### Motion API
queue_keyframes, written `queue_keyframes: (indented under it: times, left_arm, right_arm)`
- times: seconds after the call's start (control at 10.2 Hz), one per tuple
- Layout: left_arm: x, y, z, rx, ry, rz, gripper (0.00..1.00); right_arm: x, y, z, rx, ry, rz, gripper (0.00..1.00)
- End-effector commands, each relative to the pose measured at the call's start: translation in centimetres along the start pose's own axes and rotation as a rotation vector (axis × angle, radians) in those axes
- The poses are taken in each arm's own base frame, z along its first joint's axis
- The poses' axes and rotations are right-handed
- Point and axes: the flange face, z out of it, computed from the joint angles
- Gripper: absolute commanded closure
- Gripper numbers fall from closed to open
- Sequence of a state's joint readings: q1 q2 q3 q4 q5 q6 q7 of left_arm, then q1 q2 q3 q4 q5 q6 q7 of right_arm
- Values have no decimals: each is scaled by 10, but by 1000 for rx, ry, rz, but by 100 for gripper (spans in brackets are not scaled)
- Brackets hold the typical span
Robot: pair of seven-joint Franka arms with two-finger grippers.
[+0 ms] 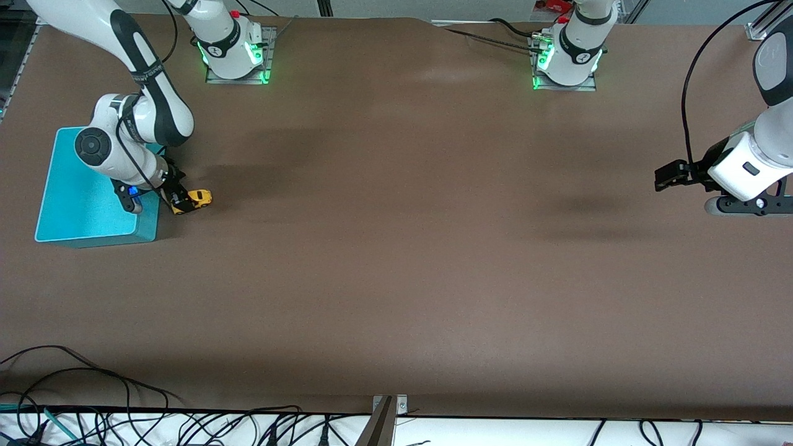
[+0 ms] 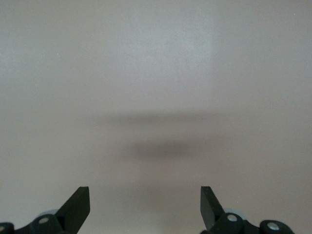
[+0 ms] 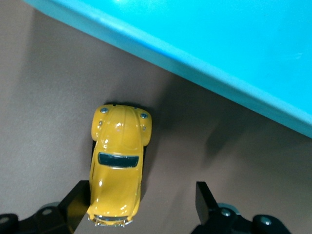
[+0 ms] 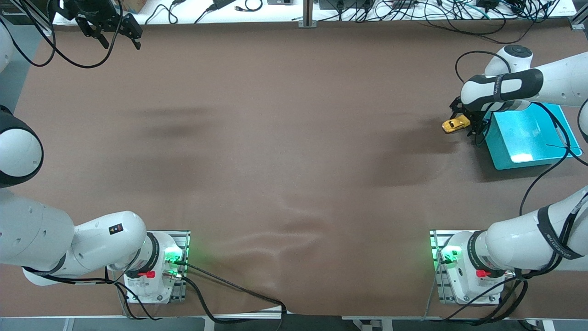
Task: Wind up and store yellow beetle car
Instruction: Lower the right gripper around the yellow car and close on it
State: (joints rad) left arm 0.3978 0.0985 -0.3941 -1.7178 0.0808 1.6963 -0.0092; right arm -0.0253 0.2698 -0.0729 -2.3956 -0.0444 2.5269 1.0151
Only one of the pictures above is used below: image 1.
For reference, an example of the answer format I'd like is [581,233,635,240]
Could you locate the yellow beetle toy car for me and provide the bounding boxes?
[170,189,213,216]

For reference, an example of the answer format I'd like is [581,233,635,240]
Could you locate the teal plastic bin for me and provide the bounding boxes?
[35,126,160,249]

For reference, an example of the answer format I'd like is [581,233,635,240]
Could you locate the aluminium profile with foot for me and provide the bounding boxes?
[745,0,782,42]

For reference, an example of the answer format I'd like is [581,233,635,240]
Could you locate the grey metal pole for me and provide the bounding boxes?
[354,396,397,446]

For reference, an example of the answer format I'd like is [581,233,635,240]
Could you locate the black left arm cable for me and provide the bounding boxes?
[681,0,782,168]

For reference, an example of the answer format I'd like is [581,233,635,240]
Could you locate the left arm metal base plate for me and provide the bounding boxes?
[530,34,597,92]

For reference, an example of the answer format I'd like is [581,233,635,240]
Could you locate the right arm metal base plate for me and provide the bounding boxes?
[206,26,277,85]

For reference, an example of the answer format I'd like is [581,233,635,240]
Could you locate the long black looping cable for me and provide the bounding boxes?
[0,345,183,403]
[0,368,169,446]

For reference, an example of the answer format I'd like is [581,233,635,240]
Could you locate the thick black cable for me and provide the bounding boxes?
[489,17,547,39]

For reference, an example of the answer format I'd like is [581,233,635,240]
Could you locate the thin black cable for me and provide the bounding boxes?
[443,27,543,54]

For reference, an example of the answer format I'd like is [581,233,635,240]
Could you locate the teal cable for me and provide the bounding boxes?
[0,403,79,442]

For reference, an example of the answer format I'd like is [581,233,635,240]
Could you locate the small metal bracket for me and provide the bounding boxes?
[373,395,408,416]

